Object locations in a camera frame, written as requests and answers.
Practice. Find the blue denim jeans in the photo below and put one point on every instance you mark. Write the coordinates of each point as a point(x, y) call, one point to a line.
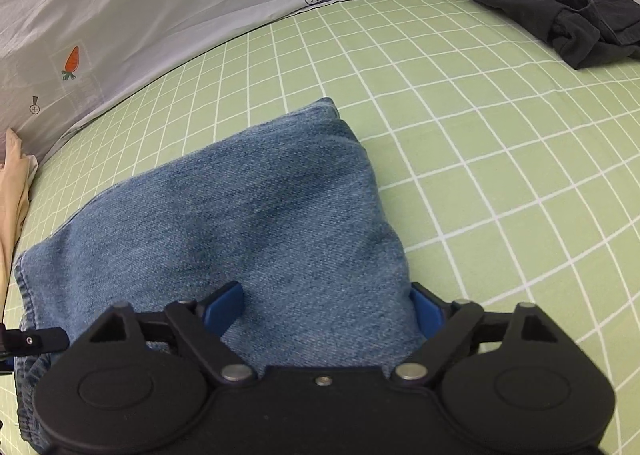
point(250, 215)

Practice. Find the black garment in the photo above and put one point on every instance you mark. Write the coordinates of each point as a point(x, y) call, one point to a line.
point(550, 0)

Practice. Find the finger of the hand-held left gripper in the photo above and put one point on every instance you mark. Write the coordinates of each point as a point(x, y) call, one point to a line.
point(35, 339)

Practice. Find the beige garment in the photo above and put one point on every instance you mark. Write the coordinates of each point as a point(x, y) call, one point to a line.
point(12, 195)

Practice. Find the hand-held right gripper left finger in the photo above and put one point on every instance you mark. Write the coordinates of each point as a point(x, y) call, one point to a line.
point(225, 310)

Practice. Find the white carrot print blanket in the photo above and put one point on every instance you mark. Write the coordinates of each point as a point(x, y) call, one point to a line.
point(150, 10)

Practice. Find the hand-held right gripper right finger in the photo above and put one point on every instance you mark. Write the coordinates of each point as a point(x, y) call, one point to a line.
point(426, 316)

